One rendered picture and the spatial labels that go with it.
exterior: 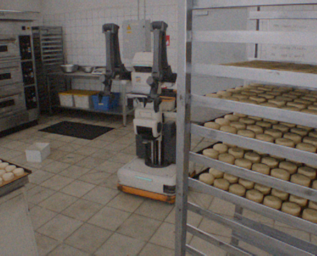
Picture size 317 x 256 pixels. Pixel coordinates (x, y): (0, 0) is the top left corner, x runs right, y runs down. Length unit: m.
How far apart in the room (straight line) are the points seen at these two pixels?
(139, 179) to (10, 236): 1.51
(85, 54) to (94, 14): 0.84
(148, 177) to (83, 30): 4.25
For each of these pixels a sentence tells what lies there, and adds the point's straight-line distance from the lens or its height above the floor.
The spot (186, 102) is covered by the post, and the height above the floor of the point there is 1.31.
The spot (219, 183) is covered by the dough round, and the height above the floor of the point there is 1.06.
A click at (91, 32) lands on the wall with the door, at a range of 6.20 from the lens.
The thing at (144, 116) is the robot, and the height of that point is 0.82.
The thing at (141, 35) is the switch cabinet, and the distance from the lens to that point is 5.34.
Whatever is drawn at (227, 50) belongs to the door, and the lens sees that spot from 5.03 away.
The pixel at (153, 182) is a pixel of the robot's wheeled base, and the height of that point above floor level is 0.23.
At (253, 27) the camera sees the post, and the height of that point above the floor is 1.55.
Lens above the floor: 1.49
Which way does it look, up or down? 17 degrees down
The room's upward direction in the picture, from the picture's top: straight up
